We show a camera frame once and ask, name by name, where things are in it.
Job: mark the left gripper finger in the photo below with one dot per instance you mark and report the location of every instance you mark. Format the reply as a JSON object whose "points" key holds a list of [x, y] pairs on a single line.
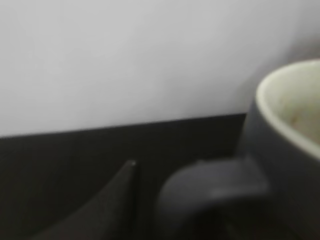
{"points": [[107, 216]]}

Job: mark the grey ceramic mug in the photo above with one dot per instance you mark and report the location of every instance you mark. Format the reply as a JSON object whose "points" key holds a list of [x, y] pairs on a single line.
{"points": [[271, 188]]}

